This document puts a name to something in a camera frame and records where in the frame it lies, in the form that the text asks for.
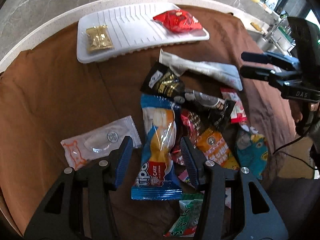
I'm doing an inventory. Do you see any teal cartoon snack packet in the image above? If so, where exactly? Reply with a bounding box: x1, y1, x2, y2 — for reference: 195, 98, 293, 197
236, 125, 268, 180

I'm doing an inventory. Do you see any black coffee snack packet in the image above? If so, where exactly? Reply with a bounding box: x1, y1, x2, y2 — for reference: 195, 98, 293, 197
174, 89, 235, 131

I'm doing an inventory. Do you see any green white snack packet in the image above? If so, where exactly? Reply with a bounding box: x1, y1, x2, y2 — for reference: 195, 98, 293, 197
164, 193, 203, 237

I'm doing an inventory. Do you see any black gold snack packet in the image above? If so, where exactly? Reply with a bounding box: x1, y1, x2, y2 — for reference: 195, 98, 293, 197
140, 62, 185, 102

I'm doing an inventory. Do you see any white plastic tray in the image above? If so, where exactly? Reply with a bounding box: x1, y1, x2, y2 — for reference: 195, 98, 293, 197
76, 2, 210, 64

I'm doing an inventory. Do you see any orange snack packet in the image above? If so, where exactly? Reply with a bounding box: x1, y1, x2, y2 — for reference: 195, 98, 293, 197
196, 127, 240, 170

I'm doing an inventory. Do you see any yellow sponge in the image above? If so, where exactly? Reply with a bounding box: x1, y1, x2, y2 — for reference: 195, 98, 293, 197
251, 22, 263, 32

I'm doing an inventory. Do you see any red white snack packet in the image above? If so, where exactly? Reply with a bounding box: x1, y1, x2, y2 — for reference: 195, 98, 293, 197
220, 87, 249, 124

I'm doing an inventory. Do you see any blue Tipo cake packet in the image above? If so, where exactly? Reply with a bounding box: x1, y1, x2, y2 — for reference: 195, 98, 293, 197
131, 94, 182, 200

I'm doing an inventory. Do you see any dark red snack packet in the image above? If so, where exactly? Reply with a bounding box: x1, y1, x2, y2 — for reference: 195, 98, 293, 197
171, 109, 204, 166

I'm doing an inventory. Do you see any clear white orange packet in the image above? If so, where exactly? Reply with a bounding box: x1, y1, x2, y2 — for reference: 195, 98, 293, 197
61, 115, 142, 170

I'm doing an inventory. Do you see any steel kitchen faucet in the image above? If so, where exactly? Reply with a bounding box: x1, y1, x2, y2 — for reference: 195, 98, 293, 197
264, 17, 287, 40

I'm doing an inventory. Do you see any brown table cloth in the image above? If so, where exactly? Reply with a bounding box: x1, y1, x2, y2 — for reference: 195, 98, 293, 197
1, 5, 296, 239

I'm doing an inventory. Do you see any long white snack packet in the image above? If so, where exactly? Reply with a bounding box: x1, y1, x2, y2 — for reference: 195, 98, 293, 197
159, 49, 243, 91

